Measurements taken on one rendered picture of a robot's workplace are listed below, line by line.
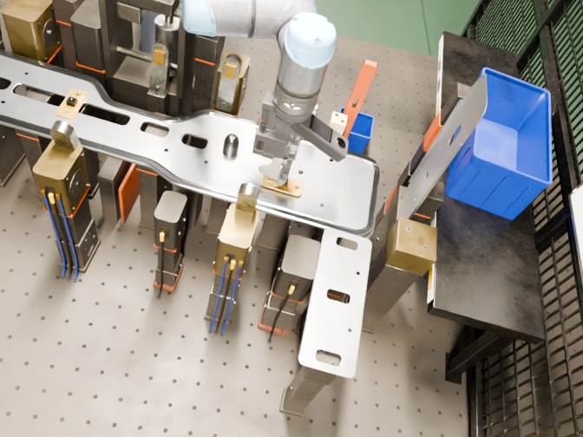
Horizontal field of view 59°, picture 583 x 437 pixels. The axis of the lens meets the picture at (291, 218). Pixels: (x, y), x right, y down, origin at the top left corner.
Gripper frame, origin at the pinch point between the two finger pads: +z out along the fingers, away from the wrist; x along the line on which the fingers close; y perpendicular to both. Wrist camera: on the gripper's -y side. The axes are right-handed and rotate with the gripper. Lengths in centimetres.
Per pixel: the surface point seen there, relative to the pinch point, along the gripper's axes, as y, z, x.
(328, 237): -11.4, 2.5, 9.3
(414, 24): -55, 104, -245
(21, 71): 60, 1, -10
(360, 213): -17.1, 2.6, 1.2
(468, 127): -27.0, -25.4, 0.0
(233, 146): 11.8, -0.9, -3.7
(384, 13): -35, 103, -247
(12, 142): 66, 23, -7
